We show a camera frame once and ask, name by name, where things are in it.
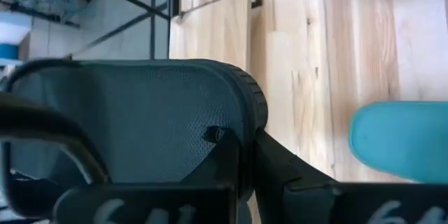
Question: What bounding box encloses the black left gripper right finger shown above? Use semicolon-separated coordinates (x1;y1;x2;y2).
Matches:
252;129;448;224

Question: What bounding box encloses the teal rubber slide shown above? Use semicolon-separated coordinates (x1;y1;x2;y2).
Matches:
348;100;448;184

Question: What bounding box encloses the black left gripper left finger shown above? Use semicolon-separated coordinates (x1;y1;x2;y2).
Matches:
52;125;243;224

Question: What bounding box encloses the black rubber slide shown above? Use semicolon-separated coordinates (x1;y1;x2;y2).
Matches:
0;58;269;220

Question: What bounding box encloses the white and blue box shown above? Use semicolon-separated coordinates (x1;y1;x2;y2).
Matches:
0;10;33;67

